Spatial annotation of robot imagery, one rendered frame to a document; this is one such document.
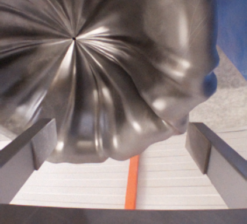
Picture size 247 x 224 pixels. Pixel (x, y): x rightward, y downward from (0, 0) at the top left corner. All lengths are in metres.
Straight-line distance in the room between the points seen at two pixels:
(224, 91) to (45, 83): 0.96
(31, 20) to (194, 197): 1.02
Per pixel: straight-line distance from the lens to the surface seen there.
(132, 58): 0.34
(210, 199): 1.08
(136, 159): 1.18
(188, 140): 0.17
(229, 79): 1.11
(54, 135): 0.17
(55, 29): 0.41
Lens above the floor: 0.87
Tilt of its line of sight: 51 degrees down
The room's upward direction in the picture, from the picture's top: 168 degrees counter-clockwise
